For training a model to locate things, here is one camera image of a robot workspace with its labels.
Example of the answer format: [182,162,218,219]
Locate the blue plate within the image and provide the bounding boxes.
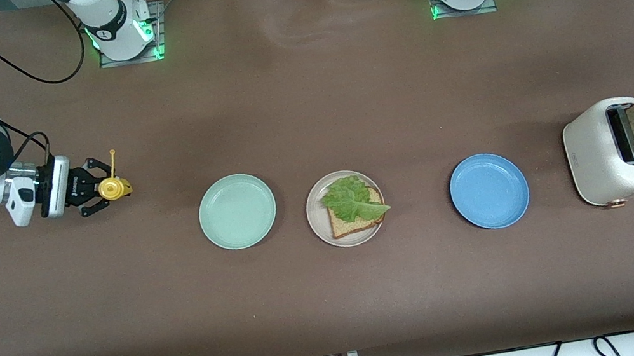
[444,146,536,236]

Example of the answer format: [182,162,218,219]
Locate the beige plate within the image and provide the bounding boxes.
[300,165,392,253]

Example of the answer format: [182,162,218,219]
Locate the green lettuce leaf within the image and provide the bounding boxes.
[318,170,393,229]

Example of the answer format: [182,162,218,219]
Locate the mint green plate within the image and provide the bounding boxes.
[193,168,283,256]

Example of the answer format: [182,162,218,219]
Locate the yellow squeeze bottle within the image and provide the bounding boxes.
[92,147,135,204]

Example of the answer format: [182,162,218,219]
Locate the white two-slot toaster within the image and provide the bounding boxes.
[557,94,634,216]

